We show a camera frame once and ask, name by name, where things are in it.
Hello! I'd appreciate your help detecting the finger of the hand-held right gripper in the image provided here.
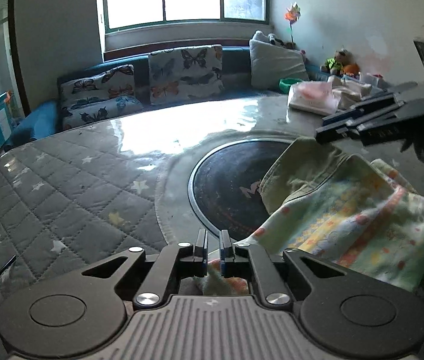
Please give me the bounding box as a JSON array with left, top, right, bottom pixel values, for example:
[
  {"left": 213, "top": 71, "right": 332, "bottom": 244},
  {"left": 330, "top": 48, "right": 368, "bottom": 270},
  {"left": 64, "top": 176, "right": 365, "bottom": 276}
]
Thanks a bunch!
[
  {"left": 315, "top": 97, "right": 424, "bottom": 147},
  {"left": 322, "top": 82, "right": 419, "bottom": 126}
]

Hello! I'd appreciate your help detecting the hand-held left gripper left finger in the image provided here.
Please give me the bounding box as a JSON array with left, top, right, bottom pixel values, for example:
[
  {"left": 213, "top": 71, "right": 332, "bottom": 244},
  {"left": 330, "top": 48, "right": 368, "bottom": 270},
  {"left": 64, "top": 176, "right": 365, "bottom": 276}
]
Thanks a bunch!
[{"left": 82, "top": 229, "right": 209, "bottom": 308}]

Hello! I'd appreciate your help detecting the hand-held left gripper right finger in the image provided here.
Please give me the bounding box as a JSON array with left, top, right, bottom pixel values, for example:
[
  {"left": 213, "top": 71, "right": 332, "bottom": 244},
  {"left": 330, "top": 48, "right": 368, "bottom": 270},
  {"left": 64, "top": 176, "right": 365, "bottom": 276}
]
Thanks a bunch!
[{"left": 219, "top": 229, "right": 351, "bottom": 306}]

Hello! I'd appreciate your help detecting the green patterned garment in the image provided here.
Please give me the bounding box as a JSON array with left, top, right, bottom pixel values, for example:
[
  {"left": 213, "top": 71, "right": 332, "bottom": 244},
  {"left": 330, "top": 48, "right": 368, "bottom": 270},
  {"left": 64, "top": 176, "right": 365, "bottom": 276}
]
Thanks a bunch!
[{"left": 193, "top": 137, "right": 424, "bottom": 297}]

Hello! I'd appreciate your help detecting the cream cloth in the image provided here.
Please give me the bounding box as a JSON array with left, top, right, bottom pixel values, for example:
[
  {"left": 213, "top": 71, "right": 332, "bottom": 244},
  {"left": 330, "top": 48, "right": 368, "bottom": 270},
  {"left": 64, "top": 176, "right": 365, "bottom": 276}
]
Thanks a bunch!
[{"left": 328, "top": 75, "right": 372, "bottom": 109}]

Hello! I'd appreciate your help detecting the clear plastic storage box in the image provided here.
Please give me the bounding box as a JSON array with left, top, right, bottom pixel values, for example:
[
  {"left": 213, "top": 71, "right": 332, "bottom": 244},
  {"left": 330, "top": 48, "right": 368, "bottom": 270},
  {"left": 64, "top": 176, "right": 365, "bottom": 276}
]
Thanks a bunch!
[{"left": 358, "top": 70, "right": 389, "bottom": 91}]

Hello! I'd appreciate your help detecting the plush bear toy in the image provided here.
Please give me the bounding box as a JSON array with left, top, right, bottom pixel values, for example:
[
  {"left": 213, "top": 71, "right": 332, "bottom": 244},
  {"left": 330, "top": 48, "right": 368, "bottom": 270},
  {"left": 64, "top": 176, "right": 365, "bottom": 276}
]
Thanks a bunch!
[{"left": 320, "top": 49, "right": 352, "bottom": 76}]

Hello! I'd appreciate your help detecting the pink tissue pack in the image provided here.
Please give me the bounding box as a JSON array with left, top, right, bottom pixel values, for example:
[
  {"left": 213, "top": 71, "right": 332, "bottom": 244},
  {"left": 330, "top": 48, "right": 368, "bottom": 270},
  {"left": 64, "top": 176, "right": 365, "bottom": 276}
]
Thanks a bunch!
[{"left": 288, "top": 82, "right": 342, "bottom": 116}]

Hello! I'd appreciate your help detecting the green bowl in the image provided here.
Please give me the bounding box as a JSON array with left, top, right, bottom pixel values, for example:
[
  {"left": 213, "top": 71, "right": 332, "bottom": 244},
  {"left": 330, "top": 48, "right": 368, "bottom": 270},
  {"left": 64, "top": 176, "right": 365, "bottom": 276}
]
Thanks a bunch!
[{"left": 279, "top": 78, "right": 302, "bottom": 94}]

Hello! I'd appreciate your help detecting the round black induction cooktop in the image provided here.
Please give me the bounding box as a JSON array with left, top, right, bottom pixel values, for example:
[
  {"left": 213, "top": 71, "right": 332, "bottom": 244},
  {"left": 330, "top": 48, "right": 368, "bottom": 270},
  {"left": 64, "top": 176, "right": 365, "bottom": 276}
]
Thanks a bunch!
[{"left": 188, "top": 139, "right": 299, "bottom": 242}]

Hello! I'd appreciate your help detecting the grey pillow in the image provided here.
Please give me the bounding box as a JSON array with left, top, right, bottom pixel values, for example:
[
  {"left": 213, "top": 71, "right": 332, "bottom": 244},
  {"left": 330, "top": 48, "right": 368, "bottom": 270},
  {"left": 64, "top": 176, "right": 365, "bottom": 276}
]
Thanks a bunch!
[{"left": 250, "top": 32, "right": 310, "bottom": 91}]

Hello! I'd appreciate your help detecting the black and white plush toy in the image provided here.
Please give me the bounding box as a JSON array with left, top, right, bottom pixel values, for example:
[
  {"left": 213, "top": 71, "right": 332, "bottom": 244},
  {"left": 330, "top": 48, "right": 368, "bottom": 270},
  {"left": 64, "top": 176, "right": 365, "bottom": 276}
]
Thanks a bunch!
[{"left": 268, "top": 34, "right": 295, "bottom": 49}]

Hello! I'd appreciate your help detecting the colourful pinwheel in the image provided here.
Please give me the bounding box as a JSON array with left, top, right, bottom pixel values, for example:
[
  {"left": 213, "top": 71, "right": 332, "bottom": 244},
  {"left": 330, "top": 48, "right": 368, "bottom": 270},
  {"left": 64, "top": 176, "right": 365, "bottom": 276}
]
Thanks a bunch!
[{"left": 284, "top": 2, "right": 303, "bottom": 44}]

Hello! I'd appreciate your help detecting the large butterfly print cushion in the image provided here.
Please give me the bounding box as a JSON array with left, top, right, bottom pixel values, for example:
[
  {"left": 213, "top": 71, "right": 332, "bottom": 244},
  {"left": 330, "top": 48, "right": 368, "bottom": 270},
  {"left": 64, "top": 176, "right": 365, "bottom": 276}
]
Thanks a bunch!
[{"left": 148, "top": 45, "right": 224, "bottom": 106}]

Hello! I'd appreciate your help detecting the blue sofa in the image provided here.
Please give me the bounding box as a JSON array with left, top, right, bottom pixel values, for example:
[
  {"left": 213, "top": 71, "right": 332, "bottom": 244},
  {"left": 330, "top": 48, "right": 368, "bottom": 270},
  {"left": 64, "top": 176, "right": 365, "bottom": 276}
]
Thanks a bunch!
[{"left": 2, "top": 45, "right": 347, "bottom": 152}]

